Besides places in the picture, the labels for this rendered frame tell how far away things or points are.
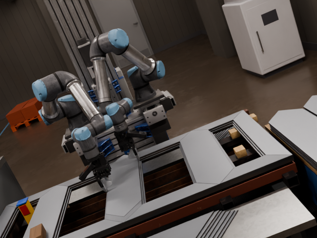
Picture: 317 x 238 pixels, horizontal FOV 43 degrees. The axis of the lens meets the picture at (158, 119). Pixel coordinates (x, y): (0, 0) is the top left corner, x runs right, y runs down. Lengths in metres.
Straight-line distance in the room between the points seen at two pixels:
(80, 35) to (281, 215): 1.84
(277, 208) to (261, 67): 4.21
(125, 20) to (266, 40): 6.60
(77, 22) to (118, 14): 8.88
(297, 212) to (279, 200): 0.12
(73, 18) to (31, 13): 9.00
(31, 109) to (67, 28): 6.66
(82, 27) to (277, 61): 3.55
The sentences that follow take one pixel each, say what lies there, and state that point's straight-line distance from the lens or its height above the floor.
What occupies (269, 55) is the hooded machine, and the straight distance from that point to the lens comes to 5.77.
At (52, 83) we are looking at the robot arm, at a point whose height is 1.43.
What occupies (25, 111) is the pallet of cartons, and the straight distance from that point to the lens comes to 9.45.
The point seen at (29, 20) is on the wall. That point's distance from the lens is 11.82.
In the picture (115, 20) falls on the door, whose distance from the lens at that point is 11.69.
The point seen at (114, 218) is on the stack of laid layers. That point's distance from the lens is 1.85.
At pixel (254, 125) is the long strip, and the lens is 2.20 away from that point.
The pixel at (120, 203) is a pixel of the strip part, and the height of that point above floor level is 0.84.
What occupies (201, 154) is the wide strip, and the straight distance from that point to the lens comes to 2.08.
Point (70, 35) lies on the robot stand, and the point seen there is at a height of 1.62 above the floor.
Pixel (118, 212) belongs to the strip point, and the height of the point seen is 0.84.
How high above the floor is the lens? 1.68
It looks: 17 degrees down
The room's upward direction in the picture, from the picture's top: 23 degrees counter-clockwise
